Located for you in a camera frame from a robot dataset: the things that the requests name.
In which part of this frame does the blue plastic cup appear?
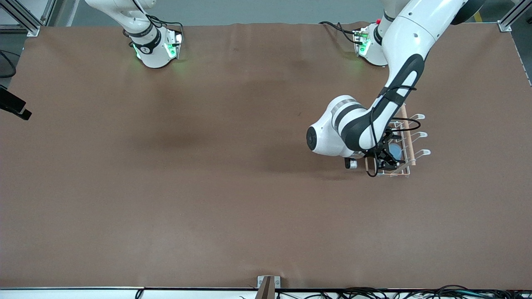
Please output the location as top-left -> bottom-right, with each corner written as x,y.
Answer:
388,142 -> 404,162

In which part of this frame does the brown table cover sheet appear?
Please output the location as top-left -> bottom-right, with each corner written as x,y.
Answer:
0,23 -> 532,289

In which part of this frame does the white wire cup holder rack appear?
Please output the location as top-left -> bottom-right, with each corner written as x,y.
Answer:
365,103 -> 431,178

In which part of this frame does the black hanging cable loop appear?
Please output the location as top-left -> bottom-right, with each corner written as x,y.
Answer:
0,50 -> 17,79

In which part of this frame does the aluminium frame post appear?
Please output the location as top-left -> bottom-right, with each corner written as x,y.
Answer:
498,0 -> 532,33
0,0 -> 57,37

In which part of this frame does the black left arm base cable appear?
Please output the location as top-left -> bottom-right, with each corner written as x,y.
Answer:
319,21 -> 363,44

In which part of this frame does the black arm base cable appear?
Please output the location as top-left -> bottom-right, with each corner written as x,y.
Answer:
146,14 -> 184,34
319,21 -> 363,44

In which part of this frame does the black cable bundle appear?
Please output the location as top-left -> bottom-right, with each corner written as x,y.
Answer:
276,284 -> 532,299

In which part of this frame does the black right arm base cable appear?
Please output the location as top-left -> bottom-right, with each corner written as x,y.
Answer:
146,14 -> 184,34

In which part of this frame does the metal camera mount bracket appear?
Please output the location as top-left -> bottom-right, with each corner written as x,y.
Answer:
257,275 -> 281,299

